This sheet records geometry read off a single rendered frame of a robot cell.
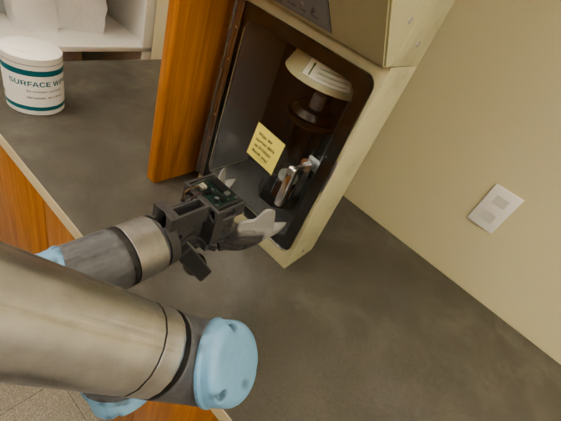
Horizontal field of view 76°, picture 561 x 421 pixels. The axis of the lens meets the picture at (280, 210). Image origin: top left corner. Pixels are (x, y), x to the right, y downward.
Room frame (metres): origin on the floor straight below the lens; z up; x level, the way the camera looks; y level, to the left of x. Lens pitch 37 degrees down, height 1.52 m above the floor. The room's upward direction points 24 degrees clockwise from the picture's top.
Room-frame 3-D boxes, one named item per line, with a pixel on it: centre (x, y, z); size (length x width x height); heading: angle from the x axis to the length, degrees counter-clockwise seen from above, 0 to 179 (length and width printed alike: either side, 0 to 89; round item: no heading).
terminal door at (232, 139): (0.63, 0.09, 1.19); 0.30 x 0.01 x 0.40; 64
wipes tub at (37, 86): (0.75, 0.71, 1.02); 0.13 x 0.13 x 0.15
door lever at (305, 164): (0.56, 0.00, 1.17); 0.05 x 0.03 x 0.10; 154
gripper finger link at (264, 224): (0.42, 0.01, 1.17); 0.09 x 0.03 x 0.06; 125
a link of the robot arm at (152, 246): (0.28, 0.14, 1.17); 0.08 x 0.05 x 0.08; 64
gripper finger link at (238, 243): (0.39, 0.05, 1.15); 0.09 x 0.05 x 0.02; 125
